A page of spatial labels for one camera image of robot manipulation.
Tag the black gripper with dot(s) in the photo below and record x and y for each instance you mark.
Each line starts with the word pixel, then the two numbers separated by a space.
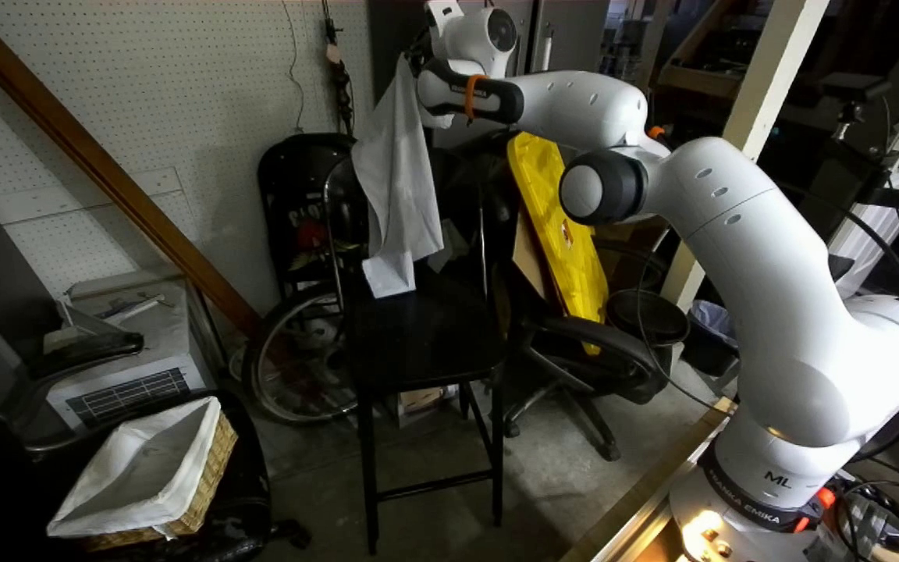
pixel 426 55

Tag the light blue cloth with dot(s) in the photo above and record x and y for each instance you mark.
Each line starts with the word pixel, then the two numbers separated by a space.
pixel 397 176

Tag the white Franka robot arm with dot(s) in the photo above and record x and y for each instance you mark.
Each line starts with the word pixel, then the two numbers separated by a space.
pixel 773 270

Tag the black tall metal chair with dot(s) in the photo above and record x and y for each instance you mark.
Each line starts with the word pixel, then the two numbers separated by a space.
pixel 419 345

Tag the black office chair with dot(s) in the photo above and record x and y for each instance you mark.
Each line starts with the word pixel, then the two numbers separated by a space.
pixel 605 360

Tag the yellow plastic bin lid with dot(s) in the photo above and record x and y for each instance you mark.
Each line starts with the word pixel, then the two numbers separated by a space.
pixel 559 228

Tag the brown cardboard sheet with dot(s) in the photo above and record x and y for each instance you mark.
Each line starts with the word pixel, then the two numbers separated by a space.
pixel 524 261

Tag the bicycle wheel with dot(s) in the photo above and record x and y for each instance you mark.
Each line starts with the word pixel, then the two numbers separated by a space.
pixel 304 349

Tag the long brown wooden beam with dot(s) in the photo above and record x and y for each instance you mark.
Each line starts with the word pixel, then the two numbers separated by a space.
pixel 85 146

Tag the bin with plastic liner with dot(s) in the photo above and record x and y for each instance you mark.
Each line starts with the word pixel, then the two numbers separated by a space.
pixel 716 324

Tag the white floor appliance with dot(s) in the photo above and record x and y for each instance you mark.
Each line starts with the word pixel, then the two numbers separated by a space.
pixel 126 395

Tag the cream wooden post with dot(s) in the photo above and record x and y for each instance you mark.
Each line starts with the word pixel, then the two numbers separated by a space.
pixel 773 72

